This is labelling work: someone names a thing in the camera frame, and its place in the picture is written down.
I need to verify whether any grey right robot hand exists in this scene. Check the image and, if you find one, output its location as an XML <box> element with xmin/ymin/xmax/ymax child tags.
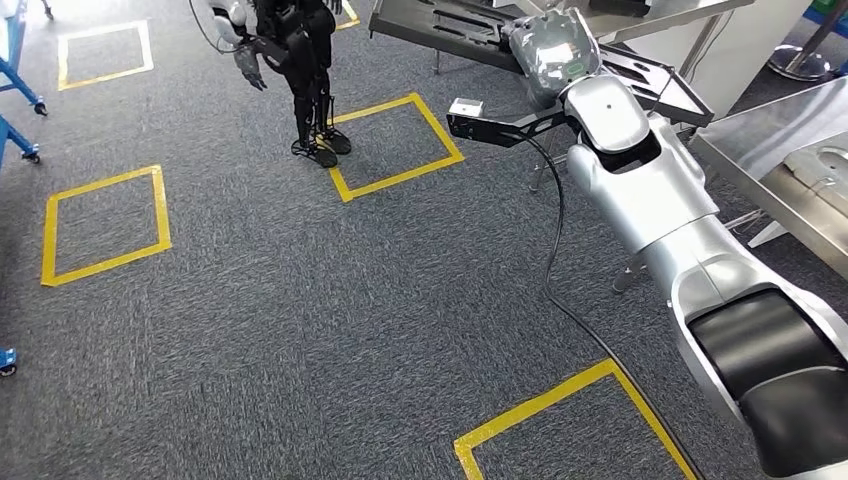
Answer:
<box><xmin>503</xmin><ymin>7</ymin><xmax>603</xmax><ymax>111</ymax></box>

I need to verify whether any black plastic plate part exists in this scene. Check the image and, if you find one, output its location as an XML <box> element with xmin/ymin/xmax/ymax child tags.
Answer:
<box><xmin>368</xmin><ymin>0</ymin><xmax>715</xmax><ymax>128</ymax></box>

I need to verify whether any stainless steel workbench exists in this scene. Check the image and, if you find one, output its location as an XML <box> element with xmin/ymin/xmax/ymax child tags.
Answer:
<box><xmin>612</xmin><ymin>76</ymin><xmax>848</xmax><ymax>293</ymax></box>

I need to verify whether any blue wheeled shelf rack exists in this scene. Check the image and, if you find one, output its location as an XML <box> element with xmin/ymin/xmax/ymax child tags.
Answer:
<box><xmin>0</xmin><ymin>0</ymin><xmax>49</xmax><ymax>379</ymax></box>

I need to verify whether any yellow floor tape square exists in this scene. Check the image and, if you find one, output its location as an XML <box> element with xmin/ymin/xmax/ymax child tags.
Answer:
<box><xmin>327</xmin><ymin>91</ymin><xmax>465</xmax><ymax>205</ymax></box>
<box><xmin>58</xmin><ymin>19</ymin><xmax>155</xmax><ymax>92</ymax></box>
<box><xmin>454</xmin><ymin>358</ymin><xmax>700</xmax><ymax>480</ymax></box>
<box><xmin>334</xmin><ymin>0</ymin><xmax>361</xmax><ymax>31</ymax></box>

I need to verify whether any white cabinet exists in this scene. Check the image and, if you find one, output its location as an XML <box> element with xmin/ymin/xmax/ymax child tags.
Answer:
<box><xmin>622</xmin><ymin>0</ymin><xmax>815</xmax><ymax>122</ymax></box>

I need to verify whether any black humanoid robot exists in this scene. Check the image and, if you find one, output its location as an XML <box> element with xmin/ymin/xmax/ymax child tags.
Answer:
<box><xmin>188</xmin><ymin>0</ymin><xmax>352</xmax><ymax>170</ymax></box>

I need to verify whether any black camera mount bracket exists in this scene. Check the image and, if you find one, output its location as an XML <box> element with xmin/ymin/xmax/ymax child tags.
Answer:
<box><xmin>445</xmin><ymin>97</ymin><xmax>571</xmax><ymax>149</ymax></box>

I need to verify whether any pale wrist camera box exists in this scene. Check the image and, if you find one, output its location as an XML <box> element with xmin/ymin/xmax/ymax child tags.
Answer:
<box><xmin>449</xmin><ymin>97</ymin><xmax>485</xmax><ymax>121</ymax></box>

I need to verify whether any black cable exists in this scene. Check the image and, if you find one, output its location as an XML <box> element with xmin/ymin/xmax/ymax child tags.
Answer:
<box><xmin>523</xmin><ymin>132</ymin><xmax>704</xmax><ymax>480</ymax></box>

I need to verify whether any silver stanchion post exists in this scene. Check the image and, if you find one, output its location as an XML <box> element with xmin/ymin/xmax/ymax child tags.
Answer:
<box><xmin>768</xmin><ymin>0</ymin><xmax>848</xmax><ymax>82</ymax></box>

